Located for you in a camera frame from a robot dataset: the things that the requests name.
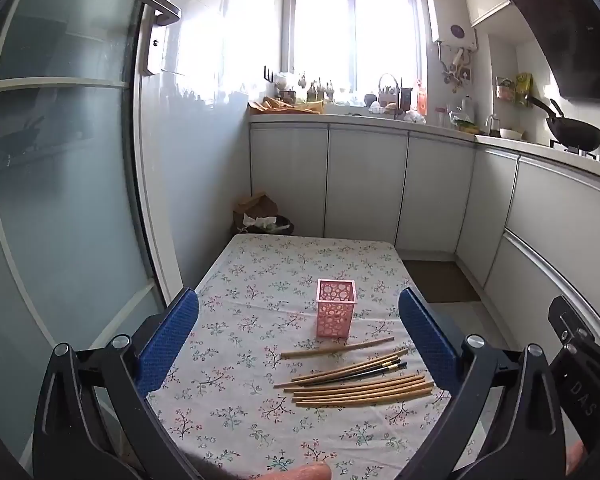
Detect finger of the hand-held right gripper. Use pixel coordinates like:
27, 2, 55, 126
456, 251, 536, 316
547, 295, 600, 350

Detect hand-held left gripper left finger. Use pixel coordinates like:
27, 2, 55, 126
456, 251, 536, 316
32, 287, 216, 480

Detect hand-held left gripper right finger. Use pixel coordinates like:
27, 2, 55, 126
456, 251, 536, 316
380, 287, 581, 480

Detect bunch of wooden chopsticks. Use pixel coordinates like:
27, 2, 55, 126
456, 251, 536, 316
274, 336, 435, 408

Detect pink perforated utensil holder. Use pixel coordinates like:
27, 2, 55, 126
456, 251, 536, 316
315, 278, 357, 338

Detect person's right hand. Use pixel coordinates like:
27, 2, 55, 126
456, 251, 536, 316
565, 442, 588, 473

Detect person's left hand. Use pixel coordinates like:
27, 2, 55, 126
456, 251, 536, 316
265, 462, 332, 480

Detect brown floor mat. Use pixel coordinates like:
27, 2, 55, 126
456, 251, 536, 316
402, 259, 481, 303

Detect floral tablecloth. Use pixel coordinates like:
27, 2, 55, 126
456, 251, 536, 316
147, 234, 476, 480

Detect brown paper bag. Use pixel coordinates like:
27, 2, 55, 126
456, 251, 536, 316
232, 192, 279, 233

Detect black trash bin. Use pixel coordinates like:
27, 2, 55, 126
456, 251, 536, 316
260, 215, 295, 236

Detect white base cabinets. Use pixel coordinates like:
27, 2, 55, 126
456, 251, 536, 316
250, 120, 600, 396

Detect frosted glass door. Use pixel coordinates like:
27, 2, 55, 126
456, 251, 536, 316
0, 0, 186, 466

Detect black wok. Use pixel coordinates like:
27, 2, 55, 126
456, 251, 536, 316
525, 94, 600, 153

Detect yellow paper bags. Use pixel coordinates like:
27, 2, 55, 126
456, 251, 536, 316
248, 96, 326, 116

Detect black range hood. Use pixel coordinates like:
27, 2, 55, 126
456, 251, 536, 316
507, 0, 600, 103

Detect kitchen window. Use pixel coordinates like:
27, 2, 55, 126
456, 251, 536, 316
285, 0, 426, 106

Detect white water heater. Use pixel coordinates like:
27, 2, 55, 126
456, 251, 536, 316
426, 0, 477, 53

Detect silver door handle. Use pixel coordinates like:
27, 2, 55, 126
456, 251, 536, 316
142, 0, 181, 76

